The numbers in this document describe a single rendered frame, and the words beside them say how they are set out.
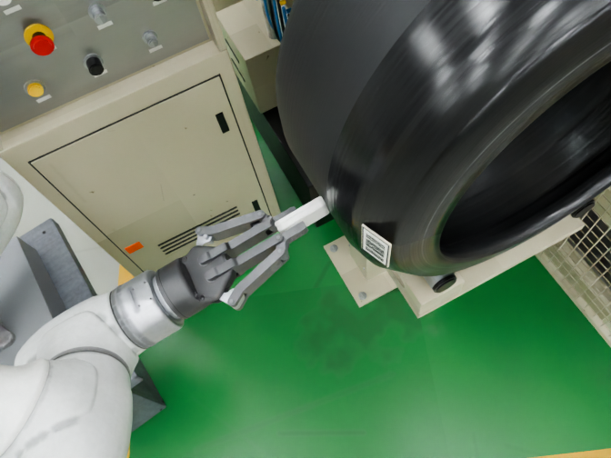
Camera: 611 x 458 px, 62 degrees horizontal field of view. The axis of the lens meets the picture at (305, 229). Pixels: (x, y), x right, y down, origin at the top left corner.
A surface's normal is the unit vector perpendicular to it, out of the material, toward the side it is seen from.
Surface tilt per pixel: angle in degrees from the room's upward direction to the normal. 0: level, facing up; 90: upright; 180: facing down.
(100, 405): 62
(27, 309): 4
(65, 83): 90
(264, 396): 0
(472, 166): 84
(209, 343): 0
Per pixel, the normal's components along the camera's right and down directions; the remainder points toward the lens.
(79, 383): 0.57, -0.77
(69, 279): -0.11, -0.45
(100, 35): 0.45, 0.77
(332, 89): -0.83, 0.18
